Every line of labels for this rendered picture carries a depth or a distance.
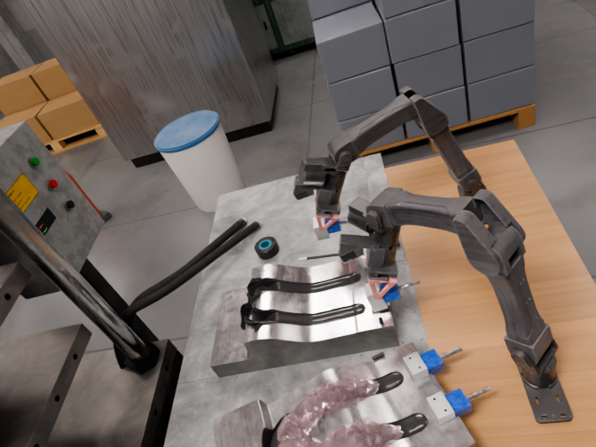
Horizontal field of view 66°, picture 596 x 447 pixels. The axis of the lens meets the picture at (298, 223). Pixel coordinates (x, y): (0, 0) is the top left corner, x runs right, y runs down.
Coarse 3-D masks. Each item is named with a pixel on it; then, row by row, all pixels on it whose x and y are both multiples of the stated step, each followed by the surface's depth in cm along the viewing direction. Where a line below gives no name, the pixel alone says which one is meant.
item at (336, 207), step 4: (324, 184) 126; (328, 188) 126; (336, 192) 126; (340, 192) 127; (332, 196) 126; (336, 196) 127; (332, 200) 127; (336, 200) 128; (332, 204) 128; (336, 204) 129; (340, 204) 130; (320, 208) 127; (324, 208) 127; (328, 208) 127; (332, 208) 127; (336, 208) 128; (340, 208) 128; (320, 212) 127; (324, 212) 127; (336, 212) 127; (340, 212) 127
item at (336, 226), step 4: (316, 220) 137; (324, 220) 136; (328, 220) 137; (340, 220) 138; (344, 220) 136; (316, 224) 135; (324, 224) 134; (332, 224) 135; (336, 224) 134; (340, 224) 136; (316, 228) 135; (328, 228) 135; (332, 228) 135; (336, 228) 135; (340, 228) 135; (316, 232) 136; (320, 232) 136; (324, 232) 136; (328, 232) 136; (332, 232) 136; (320, 236) 137; (324, 236) 137; (328, 236) 137
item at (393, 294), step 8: (368, 288) 114; (376, 288) 112; (392, 288) 112; (400, 288) 112; (368, 296) 111; (384, 296) 112; (392, 296) 111; (400, 296) 111; (376, 304) 113; (384, 304) 112
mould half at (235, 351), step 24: (264, 264) 134; (336, 264) 131; (360, 264) 128; (240, 288) 140; (336, 288) 125; (360, 288) 121; (312, 312) 121; (384, 312) 113; (216, 336) 129; (240, 336) 126; (264, 336) 114; (288, 336) 115; (312, 336) 116; (336, 336) 113; (360, 336) 113; (384, 336) 113; (216, 360) 123; (240, 360) 120; (264, 360) 120; (288, 360) 120; (312, 360) 120
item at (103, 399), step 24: (96, 360) 148; (168, 360) 142; (72, 384) 143; (96, 384) 140; (120, 384) 137; (144, 384) 134; (168, 384) 139; (72, 408) 136; (96, 408) 133; (120, 408) 130; (144, 408) 128; (72, 432) 130; (96, 432) 127; (120, 432) 125; (144, 432) 122
